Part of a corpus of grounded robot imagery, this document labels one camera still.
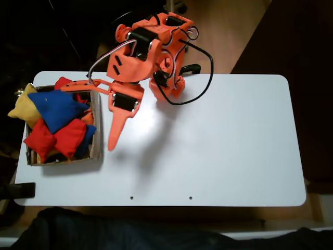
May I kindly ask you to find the light wooden furniture leg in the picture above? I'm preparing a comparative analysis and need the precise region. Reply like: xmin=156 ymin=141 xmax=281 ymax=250
xmin=303 ymin=178 xmax=327 ymax=230

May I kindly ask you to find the black clamp block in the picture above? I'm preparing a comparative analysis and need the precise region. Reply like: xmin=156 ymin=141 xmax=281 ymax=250
xmin=0 ymin=182 xmax=36 ymax=200

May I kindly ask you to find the orange bean bag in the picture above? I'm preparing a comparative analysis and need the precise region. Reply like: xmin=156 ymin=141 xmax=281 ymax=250
xmin=79 ymin=108 xmax=95 ymax=126

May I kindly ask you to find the cardboard box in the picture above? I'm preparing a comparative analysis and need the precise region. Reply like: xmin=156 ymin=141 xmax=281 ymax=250
xmin=25 ymin=82 xmax=104 ymax=167

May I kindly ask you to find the thick black cable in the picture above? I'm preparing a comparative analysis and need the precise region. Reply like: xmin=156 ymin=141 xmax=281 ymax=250
xmin=155 ymin=39 xmax=215 ymax=106

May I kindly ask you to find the yellow bean bag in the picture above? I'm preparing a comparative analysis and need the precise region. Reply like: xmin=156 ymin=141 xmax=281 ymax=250
xmin=33 ymin=149 xmax=46 ymax=164
xmin=7 ymin=83 xmax=44 ymax=130

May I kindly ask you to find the black table clamp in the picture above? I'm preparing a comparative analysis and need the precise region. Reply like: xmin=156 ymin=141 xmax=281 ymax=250
xmin=181 ymin=64 xmax=202 ymax=77

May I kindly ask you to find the person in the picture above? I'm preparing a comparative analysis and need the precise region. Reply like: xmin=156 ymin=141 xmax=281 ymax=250
xmin=10 ymin=207 xmax=333 ymax=250

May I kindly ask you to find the large blue bean bag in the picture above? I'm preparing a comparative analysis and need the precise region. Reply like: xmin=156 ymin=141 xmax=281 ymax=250
xmin=27 ymin=91 xmax=91 ymax=135

